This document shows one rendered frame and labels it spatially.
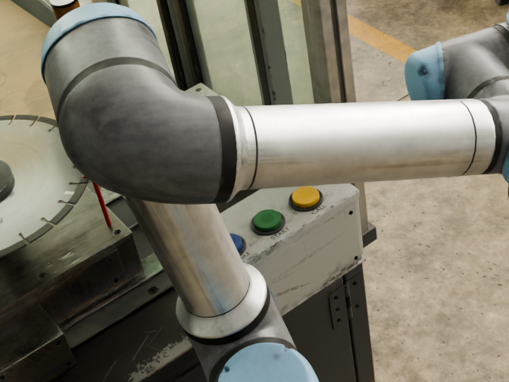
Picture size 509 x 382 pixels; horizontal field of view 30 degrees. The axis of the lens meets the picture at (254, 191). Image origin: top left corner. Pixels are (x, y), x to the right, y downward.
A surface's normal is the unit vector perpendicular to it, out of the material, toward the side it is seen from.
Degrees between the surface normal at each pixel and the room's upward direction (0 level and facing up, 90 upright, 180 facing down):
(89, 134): 56
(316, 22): 90
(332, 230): 90
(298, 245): 90
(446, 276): 0
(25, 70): 0
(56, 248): 0
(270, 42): 90
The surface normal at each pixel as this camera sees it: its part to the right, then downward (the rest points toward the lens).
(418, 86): -0.94, 0.31
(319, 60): -0.80, 0.48
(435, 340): -0.15, -0.74
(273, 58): 0.58, 0.47
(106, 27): 0.08, -0.80
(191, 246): 0.27, 0.61
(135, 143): -0.16, 0.15
